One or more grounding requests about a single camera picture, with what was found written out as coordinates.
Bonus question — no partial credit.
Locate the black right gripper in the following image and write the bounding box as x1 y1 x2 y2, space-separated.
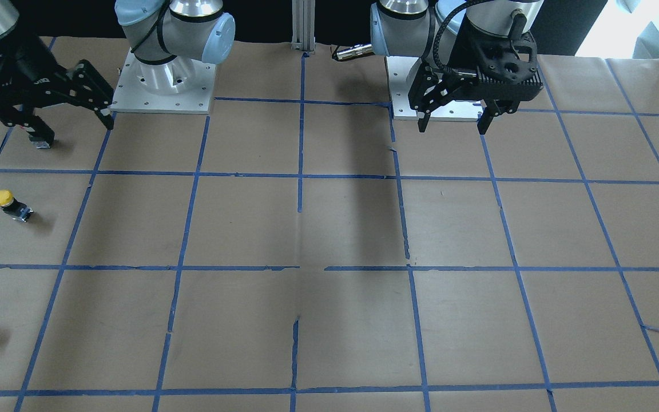
0 34 114 148

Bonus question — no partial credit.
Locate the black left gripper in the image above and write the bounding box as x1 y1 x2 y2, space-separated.
408 31 539 135

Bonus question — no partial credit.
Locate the yellow push button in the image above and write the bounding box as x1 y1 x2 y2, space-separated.
0 189 34 222

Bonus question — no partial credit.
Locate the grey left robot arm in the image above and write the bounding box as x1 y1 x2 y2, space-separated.
370 1 543 134

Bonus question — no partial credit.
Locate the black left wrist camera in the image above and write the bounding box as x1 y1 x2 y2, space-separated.
466 21 539 84

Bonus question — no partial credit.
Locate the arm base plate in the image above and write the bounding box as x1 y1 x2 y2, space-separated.
387 56 507 122
110 53 217 115

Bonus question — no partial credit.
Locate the aluminium frame post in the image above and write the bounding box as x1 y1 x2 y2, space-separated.
291 0 316 54

